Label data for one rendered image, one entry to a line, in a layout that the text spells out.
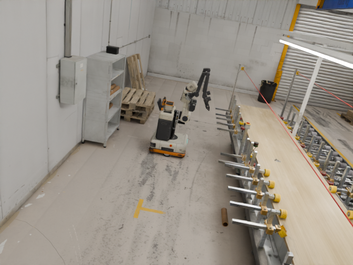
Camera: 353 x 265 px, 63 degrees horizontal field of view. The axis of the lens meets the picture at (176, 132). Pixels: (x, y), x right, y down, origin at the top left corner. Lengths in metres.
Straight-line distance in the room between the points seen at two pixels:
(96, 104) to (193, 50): 6.52
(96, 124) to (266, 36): 7.59
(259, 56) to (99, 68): 7.39
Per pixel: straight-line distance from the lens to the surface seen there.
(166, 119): 5.08
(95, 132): 5.34
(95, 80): 5.04
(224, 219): 4.03
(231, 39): 11.05
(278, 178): 3.59
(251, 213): 3.19
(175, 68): 11.19
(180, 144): 5.23
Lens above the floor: 2.49
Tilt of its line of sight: 23 degrees down
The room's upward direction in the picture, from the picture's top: 10 degrees clockwise
